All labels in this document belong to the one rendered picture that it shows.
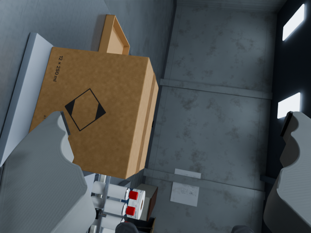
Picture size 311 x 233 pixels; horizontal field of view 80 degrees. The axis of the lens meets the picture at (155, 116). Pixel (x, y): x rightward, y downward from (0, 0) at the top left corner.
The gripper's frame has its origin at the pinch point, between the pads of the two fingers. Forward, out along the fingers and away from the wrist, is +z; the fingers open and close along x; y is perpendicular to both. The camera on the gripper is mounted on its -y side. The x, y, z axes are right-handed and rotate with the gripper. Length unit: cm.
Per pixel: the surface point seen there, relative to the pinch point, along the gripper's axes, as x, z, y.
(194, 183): 123, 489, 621
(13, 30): -33.7, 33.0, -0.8
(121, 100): -10.8, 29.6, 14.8
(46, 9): -31, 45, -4
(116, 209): -20, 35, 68
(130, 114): -8.6, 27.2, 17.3
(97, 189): -29, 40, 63
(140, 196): -17, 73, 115
